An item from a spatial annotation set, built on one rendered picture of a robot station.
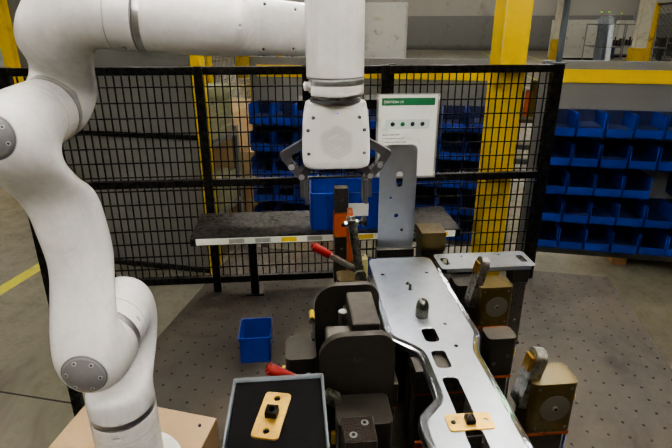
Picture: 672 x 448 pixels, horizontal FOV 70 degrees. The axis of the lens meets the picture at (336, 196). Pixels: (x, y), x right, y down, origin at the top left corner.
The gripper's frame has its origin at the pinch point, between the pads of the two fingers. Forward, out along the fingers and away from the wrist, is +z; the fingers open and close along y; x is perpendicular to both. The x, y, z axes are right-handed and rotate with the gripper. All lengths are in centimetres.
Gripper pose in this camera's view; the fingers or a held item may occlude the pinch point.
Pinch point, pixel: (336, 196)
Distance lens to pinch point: 76.1
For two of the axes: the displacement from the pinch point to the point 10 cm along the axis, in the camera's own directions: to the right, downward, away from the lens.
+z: 0.1, 9.4, 3.4
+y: 10.0, -0.2, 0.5
